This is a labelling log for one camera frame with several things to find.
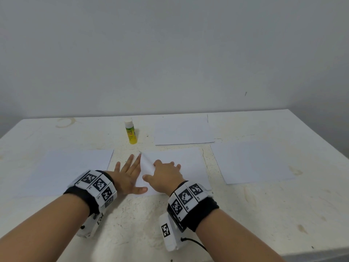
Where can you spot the person's right hand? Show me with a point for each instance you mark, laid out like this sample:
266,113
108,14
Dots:
166,177

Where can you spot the person's left hand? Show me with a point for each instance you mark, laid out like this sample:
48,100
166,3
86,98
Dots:
124,178

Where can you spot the glued white paper sheet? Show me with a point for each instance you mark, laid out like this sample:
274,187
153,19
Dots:
182,130
191,161

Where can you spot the yellow glue stick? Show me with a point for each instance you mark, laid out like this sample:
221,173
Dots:
131,133

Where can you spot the stack of white paper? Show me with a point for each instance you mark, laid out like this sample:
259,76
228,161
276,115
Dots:
253,161
63,170

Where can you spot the person's right forearm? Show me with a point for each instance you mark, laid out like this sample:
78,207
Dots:
240,240

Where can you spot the person's left forearm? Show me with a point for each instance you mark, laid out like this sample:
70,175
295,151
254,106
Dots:
35,234

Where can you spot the black marker wristband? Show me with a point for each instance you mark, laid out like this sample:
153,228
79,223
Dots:
192,204
91,191

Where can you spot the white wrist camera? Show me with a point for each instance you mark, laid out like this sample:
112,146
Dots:
91,225
169,232

